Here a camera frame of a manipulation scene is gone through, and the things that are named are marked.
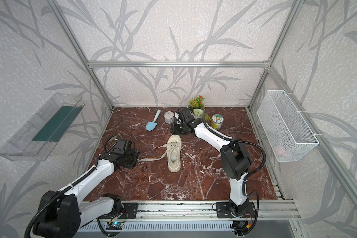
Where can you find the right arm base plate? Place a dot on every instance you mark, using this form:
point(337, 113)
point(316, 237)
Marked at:
point(230, 210)

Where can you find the small silver tin can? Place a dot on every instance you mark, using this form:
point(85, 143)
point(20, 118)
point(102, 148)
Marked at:
point(169, 117)

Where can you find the light blue plastic trowel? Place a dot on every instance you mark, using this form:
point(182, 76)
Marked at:
point(152, 124)

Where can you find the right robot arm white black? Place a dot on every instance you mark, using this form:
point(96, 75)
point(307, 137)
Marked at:
point(235, 158)

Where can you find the aluminium frame crossbar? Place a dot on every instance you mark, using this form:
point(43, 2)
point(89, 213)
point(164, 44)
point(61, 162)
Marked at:
point(144, 64)

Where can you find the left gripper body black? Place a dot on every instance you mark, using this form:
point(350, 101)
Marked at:
point(131, 156)

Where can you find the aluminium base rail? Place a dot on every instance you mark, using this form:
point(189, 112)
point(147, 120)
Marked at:
point(204, 210)

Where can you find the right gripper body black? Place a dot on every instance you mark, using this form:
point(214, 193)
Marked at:
point(180, 129)

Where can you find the yellow sunflower seed can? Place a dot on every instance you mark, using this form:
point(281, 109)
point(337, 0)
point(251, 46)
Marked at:
point(217, 121)

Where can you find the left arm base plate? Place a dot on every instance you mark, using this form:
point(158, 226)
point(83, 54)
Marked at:
point(122, 210)

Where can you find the cream white sneaker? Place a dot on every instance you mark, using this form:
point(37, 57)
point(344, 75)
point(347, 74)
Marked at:
point(174, 153)

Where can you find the white wire mesh basket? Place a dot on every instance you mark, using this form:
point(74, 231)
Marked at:
point(288, 133)

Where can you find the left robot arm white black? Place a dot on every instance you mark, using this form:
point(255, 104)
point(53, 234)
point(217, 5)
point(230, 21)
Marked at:
point(62, 213)

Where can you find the white pot with flowers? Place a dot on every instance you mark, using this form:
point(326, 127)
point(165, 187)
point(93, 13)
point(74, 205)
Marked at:
point(197, 107)

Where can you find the left green circuit board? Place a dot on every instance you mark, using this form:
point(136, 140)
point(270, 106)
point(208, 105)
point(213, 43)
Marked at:
point(114, 226)

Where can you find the clear plastic wall shelf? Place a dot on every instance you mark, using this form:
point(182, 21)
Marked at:
point(35, 140)

